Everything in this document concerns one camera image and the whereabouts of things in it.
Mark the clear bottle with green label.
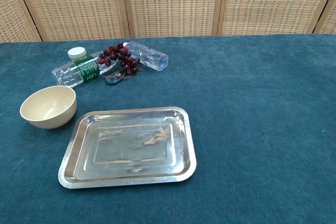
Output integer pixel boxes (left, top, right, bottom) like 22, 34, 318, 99
51, 50, 124, 89

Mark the small blue glass piece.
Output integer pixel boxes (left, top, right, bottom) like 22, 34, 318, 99
104, 69, 134, 86

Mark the bunch of dark red grapes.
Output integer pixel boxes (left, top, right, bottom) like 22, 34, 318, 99
98, 42, 143, 76

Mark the teal blue tablecloth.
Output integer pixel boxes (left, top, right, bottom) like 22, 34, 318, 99
0, 34, 336, 224

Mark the cream round bowl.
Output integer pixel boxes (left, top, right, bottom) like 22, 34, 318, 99
19, 85, 78, 130

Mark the white plastic jar lid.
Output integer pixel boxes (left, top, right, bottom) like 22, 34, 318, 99
67, 47, 87, 61

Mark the rectangular stainless steel tray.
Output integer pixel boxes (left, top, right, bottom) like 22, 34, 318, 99
58, 106, 197, 190

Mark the clear glass tumbler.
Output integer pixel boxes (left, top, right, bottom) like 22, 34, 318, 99
123, 41, 169, 72

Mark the woven rattan folding screen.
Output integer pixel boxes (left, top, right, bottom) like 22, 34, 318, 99
0, 0, 336, 43

